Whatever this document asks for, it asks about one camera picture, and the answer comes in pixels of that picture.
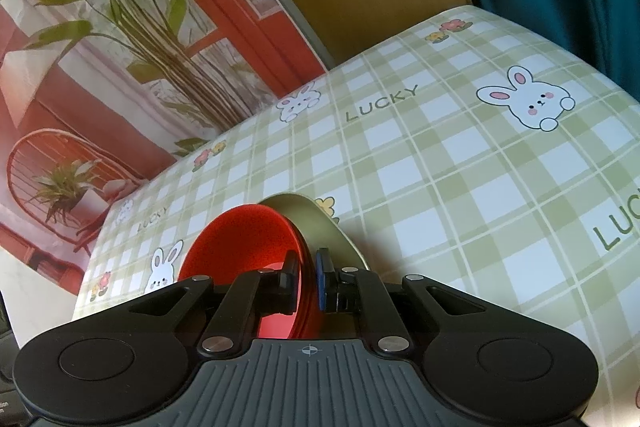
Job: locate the printed plant backdrop cloth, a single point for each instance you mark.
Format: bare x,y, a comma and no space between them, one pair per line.
100,57

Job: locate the black device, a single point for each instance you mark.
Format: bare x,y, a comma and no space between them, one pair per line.
7,387

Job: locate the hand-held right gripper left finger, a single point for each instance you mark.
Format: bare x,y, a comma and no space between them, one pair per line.
287,287

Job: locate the green plastic plate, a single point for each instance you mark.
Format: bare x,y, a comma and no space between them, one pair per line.
320,227

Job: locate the red plastic bowl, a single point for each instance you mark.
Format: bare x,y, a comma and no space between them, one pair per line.
309,307
225,247

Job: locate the green checked bunny tablecloth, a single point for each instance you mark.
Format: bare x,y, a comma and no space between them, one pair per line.
450,182

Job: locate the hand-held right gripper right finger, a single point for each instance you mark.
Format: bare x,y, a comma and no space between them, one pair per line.
324,282

